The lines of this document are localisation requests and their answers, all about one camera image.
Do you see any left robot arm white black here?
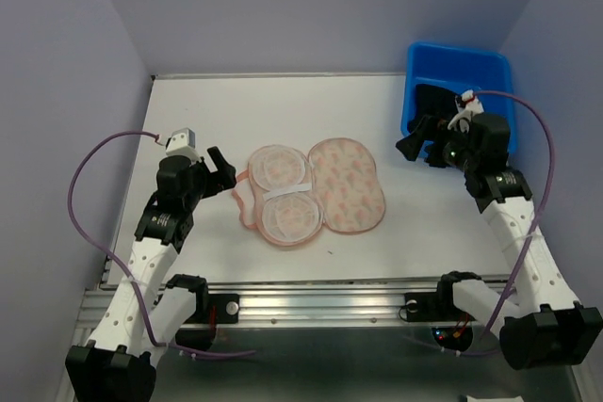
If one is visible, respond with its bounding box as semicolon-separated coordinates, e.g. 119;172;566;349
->
65;145;241;401

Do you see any floral mesh laundry bag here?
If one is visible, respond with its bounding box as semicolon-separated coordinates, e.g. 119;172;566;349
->
233;137;386;248

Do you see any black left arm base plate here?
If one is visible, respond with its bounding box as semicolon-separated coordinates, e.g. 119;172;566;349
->
177;293;240;326

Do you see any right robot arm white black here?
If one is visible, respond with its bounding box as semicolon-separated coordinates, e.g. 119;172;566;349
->
397;113;602;370

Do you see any black bra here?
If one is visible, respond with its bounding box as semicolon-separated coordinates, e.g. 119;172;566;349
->
407;84;458;133

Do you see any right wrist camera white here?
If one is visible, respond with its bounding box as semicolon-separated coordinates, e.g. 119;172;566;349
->
448;89;484;133

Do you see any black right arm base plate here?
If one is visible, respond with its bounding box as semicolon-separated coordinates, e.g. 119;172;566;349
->
398;292;465;323

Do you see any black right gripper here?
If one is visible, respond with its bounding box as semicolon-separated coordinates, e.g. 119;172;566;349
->
393;114;479;173

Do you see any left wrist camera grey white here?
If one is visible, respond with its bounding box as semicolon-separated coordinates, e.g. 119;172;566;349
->
166;128;199;161

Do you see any blue plastic bin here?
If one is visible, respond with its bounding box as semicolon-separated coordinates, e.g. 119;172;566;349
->
399;40;517;158

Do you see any white paper sheet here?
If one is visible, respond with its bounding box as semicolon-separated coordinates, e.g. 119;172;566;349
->
460;395;524;402

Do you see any aluminium mounting rail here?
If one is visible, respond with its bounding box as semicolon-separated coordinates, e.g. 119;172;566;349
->
77;279;519;328

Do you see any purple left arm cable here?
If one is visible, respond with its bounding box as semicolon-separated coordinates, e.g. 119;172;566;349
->
67;131;256;361

